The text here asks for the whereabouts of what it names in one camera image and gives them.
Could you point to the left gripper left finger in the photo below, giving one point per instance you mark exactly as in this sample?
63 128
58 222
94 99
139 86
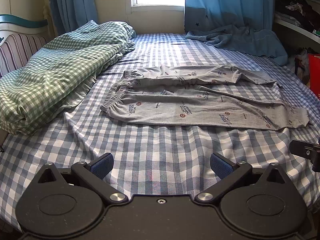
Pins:
67 202

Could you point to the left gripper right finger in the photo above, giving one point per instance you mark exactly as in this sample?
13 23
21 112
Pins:
254 202

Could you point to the grey printed pants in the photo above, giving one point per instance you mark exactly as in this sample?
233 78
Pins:
198 96

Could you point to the blue checked bed sheet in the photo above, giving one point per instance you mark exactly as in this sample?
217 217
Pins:
164 160

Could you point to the red bag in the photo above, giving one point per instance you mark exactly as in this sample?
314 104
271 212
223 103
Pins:
314 67

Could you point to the green checked duvet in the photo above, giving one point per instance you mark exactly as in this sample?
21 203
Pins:
60 74

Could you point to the white shelf unit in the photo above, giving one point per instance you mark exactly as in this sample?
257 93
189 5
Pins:
297 20

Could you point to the blue star curtain right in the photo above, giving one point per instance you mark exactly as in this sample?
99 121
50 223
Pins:
237 25

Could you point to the striped headboard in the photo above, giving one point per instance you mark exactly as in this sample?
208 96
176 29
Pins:
20 40

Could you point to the blue curtain left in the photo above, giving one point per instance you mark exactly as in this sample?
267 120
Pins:
69 15

